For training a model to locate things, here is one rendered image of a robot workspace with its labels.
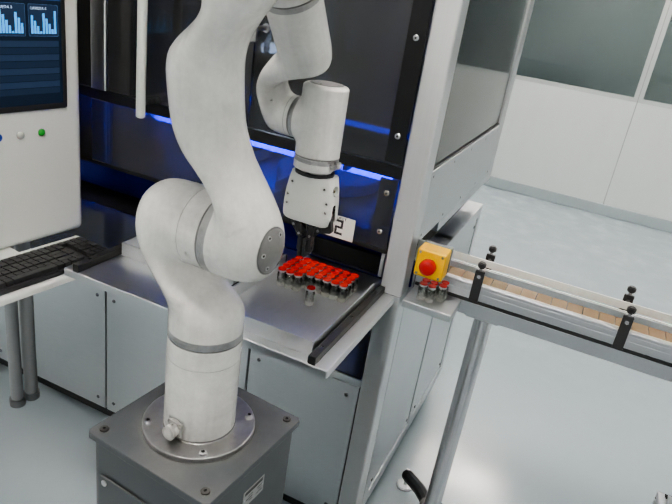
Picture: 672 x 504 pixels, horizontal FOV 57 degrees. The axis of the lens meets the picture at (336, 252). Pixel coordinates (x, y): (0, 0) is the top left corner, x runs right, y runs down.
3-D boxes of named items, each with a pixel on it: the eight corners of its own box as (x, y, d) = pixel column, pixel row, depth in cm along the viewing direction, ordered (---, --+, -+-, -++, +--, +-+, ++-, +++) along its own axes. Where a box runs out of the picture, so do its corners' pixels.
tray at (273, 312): (283, 265, 165) (284, 253, 164) (372, 296, 157) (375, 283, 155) (206, 315, 136) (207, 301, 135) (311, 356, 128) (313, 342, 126)
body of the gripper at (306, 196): (348, 168, 118) (339, 222, 122) (301, 155, 121) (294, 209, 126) (331, 176, 111) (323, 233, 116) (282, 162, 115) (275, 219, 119)
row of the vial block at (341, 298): (283, 278, 158) (285, 262, 156) (346, 300, 152) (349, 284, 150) (278, 281, 156) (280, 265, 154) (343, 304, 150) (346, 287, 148)
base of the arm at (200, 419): (204, 482, 95) (212, 383, 88) (116, 428, 103) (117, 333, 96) (276, 420, 111) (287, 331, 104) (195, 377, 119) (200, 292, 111)
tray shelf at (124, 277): (188, 221, 189) (188, 215, 188) (403, 292, 165) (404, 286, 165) (63, 274, 148) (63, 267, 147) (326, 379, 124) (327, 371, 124)
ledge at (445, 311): (417, 286, 170) (418, 280, 169) (463, 301, 166) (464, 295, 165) (400, 306, 158) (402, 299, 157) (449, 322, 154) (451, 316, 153)
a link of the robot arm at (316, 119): (282, 151, 114) (326, 164, 110) (290, 78, 109) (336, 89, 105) (305, 144, 121) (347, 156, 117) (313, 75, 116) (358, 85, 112)
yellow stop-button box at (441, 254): (421, 264, 159) (426, 239, 156) (448, 273, 157) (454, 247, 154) (412, 274, 153) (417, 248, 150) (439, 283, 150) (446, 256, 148)
